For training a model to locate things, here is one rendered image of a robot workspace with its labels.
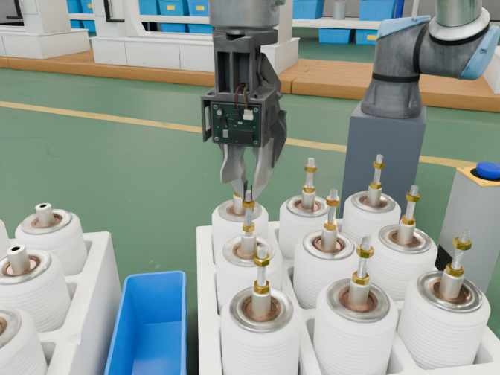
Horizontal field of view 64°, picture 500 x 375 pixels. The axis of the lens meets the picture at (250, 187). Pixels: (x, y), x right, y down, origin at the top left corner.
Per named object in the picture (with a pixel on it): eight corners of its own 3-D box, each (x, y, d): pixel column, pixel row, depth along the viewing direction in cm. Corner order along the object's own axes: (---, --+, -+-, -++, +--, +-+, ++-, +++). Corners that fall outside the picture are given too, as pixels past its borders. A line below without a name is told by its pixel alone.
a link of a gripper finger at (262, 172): (242, 216, 50) (238, 145, 46) (254, 195, 55) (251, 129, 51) (266, 218, 49) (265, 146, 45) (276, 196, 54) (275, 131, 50)
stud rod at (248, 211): (250, 236, 58) (250, 189, 54) (253, 239, 57) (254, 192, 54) (243, 238, 57) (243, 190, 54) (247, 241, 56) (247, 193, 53)
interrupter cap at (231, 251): (217, 266, 55) (217, 262, 55) (228, 236, 62) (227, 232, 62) (272, 271, 54) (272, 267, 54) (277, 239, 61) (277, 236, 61)
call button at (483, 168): (469, 172, 68) (472, 161, 67) (490, 171, 69) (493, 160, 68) (484, 183, 65) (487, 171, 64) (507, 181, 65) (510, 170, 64)
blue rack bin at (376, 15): (363, 18, 510) (364, -1, 501) (394, 18, 498) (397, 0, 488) (357, 21, 468) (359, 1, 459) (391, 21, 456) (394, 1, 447)
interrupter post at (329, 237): (338, 245, 60) (341, 225, 58) (332, 253, 58) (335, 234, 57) (323, 240, 61) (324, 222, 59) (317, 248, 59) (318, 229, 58)
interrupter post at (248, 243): (239, 257, 57) (239, 237, 56) (241, 247, 59) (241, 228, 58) (256, 258, 57) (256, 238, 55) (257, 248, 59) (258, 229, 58)
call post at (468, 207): (421, 306, 83) (454, 168, 69) (452, 303, 84) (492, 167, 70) (440, 332, 77) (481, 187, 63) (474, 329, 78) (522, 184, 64)
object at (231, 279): (213, 363, 62) (208, 268, 54) (225, 318, 71) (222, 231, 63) (275, 370, 61) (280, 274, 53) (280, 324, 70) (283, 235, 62)
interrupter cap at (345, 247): (360, 241, 61) (361, 237, 60) (344, 268, 55) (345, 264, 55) (313, 228, 64) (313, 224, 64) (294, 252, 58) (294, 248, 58)
